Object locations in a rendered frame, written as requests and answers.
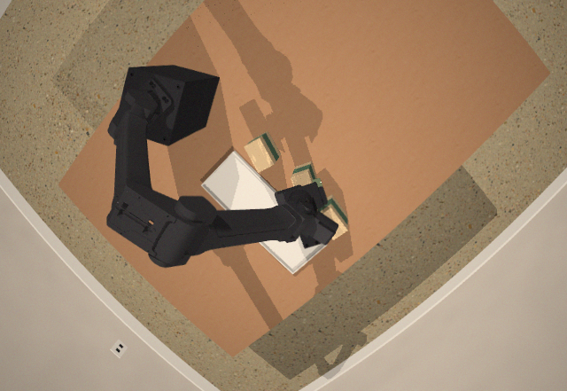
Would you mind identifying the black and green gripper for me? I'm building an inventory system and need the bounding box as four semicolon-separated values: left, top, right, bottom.
275;178;328;209

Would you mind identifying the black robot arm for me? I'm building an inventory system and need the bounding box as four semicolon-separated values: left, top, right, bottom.
106;78;338;268

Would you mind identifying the white rectangular tray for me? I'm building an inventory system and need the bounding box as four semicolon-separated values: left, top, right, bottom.
201;151;326;274

